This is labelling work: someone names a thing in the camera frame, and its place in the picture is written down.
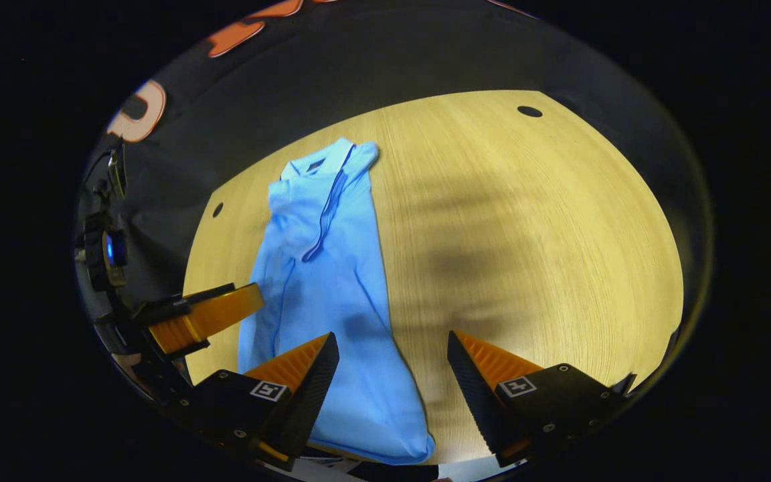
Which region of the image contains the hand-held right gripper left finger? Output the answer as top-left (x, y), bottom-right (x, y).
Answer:
top-left (170, 331), bottom-right (341, 473)

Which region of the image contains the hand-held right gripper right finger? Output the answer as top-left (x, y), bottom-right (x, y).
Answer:
top-left (447, 329), bottom-right (638, 469)

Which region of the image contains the light blue T-shirt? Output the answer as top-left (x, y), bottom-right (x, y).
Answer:
top-left (237, 137), bottom-right (436, 466)

